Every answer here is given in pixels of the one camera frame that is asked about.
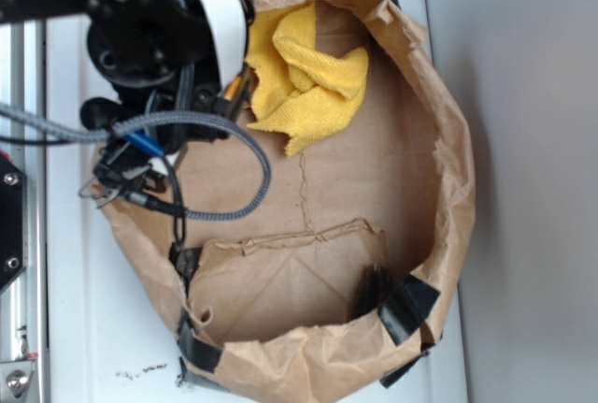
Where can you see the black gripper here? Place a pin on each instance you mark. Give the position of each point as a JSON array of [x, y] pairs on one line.
[[143, 138]]

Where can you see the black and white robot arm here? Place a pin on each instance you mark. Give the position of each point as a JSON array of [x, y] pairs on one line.
[[136, 44]]

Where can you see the black tape strip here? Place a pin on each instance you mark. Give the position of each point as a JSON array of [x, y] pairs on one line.
[[394, 376], [185, 260], [196, 357]]

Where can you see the yellow microfiber cloth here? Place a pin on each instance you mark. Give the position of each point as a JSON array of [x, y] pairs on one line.
[[302, 92]]

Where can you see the black tape strip front left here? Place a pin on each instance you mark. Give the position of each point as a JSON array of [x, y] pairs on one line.
[[196, 357]]

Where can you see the brown paper bag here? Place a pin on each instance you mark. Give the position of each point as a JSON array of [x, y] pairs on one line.
[[290, 292]]

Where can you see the black tape strip far corner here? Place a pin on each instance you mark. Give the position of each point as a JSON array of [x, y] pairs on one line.
[[404, 312]]

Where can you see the black tape strip front right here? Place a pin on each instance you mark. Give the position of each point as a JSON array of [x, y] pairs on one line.
[[394, 376]]

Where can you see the aluminium frame rail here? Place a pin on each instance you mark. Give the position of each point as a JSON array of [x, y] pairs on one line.
[[25, 370]]

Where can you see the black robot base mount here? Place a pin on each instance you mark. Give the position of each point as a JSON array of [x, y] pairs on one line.
[[13, 219]]

